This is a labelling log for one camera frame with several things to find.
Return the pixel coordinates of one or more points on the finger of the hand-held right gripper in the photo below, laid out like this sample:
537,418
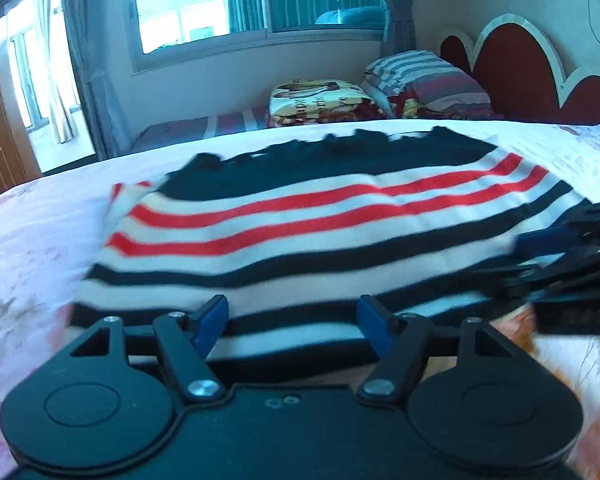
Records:
545,241
575,290

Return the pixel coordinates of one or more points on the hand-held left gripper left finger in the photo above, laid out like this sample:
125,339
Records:
210,320

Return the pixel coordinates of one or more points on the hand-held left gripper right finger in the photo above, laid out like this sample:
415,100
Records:
375,322

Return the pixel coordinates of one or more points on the striped knit cartoon sweater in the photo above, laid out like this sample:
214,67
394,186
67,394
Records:
305,220

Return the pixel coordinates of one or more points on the red scalloped headboard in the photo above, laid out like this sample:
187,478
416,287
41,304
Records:
520,65

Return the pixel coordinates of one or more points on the striped mattress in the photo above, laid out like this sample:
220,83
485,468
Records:
190,130

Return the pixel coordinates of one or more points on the floral white bedsheet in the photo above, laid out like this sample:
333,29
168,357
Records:
30,240

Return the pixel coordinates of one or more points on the striped pillow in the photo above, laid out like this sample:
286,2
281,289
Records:
425,80

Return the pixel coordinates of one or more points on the folded printed blanket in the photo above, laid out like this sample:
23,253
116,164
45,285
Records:
320,100

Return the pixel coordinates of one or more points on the short grey curtain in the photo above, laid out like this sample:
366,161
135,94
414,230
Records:
397,5

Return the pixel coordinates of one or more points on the long grey curtain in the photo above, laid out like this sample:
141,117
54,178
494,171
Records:
92,60

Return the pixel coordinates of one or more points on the white sheer curtain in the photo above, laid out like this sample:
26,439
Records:
57,70

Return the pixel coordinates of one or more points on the sliding glass window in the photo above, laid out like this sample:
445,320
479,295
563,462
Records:
260,0

